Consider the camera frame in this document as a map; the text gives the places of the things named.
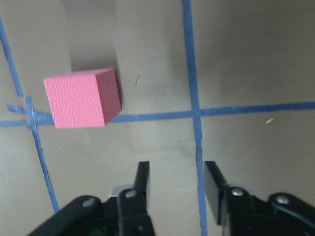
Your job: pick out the pink foam cube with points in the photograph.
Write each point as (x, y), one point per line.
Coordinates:
(84, 98)

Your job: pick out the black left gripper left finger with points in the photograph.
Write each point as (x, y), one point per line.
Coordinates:
(133, 217)

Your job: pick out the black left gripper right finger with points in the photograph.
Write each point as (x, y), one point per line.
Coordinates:
(232, 207)

